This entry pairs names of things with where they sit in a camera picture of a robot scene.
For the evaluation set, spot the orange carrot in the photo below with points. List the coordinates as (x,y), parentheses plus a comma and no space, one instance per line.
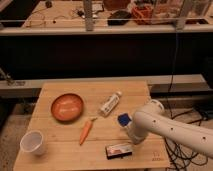
(85,131)

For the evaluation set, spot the grey metal post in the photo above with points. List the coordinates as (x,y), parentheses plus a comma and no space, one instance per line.
(88,14)

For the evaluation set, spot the orange bowl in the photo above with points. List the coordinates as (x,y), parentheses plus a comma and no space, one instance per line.
(67,107)

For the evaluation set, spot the black whiteboard eraser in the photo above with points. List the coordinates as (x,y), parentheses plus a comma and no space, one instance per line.
(118,150)

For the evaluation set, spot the blue sponge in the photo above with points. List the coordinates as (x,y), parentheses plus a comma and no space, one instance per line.
(124,119)

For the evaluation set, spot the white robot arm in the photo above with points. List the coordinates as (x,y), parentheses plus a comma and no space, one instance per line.
(149,118)

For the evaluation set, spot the clear plastic bottle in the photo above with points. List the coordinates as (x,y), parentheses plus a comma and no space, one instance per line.
(110,104)

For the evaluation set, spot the orange basket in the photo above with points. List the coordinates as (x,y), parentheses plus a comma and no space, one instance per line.
(142,15)

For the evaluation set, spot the black object on bench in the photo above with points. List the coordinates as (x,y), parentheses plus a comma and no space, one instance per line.
(119,17)

